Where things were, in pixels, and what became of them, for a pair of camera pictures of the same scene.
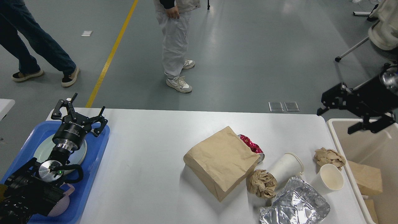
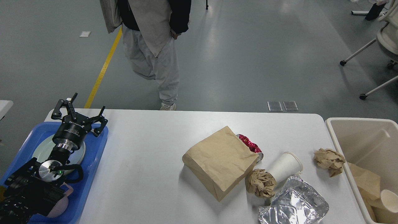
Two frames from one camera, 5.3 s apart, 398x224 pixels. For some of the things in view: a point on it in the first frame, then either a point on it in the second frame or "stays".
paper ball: (323, 156) stays
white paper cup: (330, 178) → (390, 200)
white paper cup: (288, 166) stays
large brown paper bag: (224, 160) stays
